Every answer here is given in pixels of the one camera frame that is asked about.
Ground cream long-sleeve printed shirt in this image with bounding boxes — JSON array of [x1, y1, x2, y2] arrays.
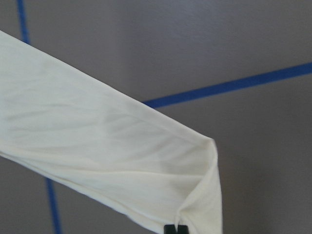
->
[[0, 32, 223, 234]]

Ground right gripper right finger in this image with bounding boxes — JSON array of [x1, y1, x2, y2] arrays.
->
[[177, 225, 189, 234]]

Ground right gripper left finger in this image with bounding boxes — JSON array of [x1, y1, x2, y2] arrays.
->
[[164, 225, 176, 234]]

